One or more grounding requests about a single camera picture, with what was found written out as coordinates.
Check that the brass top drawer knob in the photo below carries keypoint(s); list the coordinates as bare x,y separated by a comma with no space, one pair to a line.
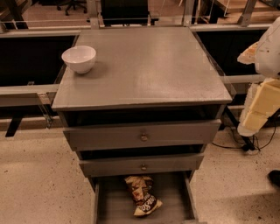
144,138

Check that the brown chip bag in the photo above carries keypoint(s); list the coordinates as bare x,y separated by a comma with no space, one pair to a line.
139,188

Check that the black shoe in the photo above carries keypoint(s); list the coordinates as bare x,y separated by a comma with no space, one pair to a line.
274,177

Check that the black office chair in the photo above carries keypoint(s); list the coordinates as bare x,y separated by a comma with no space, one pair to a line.
72,4

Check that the middle grey drawer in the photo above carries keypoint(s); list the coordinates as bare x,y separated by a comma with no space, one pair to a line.
132,165

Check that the bottom grey drawer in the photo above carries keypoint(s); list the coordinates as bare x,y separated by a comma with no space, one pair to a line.
114,205

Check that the grey metal barrier rail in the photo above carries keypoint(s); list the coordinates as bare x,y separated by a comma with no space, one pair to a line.
27,95

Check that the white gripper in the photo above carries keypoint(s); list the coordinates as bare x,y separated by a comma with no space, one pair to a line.
269,55

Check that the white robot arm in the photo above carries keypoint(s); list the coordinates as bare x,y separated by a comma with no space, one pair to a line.
265,54

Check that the top grey drawer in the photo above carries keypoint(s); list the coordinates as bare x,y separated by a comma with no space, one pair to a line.
128,135

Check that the white ceramic bowl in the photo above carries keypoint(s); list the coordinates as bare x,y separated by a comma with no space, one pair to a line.
80,58

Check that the grey wooden drawer cabinet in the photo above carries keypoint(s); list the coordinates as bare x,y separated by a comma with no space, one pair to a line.
142,75

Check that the grey drawer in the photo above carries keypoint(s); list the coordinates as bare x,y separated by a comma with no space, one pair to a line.
132,165
114,205
128,135

